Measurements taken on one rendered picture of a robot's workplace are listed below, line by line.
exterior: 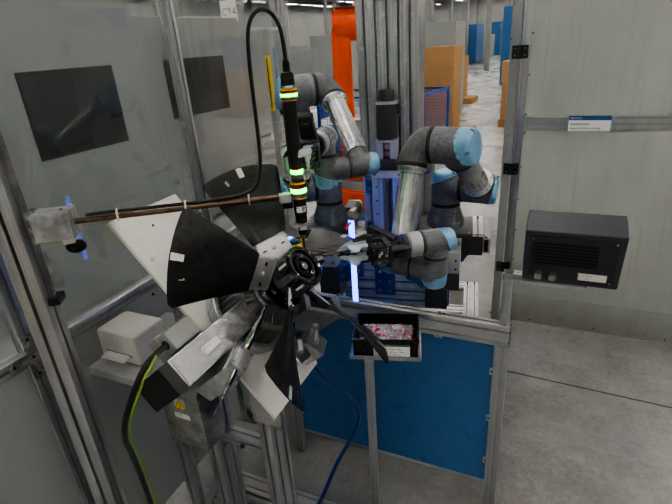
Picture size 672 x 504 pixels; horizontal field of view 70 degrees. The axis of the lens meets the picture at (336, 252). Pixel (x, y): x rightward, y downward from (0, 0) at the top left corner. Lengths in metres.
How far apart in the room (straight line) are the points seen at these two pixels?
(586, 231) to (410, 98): 0.95
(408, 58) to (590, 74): 1.15
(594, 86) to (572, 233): 1.52
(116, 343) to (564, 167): 2.39
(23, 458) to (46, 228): 0.73
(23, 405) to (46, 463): 0.23
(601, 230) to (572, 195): 1.52
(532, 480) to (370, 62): 1.88
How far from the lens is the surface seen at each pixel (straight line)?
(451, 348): 1.80
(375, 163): 1.59
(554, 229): 1.49
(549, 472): 2.45
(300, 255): 1.28
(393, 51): 2.07
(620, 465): 2.58
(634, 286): 3.24
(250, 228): 1.35
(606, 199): 3.03
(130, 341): 1.63
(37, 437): 1.78
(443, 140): 1.53
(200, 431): 1.62
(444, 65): 9.19
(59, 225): 1.36
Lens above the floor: 1.75
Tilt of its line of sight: 23 degrees down
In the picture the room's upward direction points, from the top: 4 degrees counter-clockwise
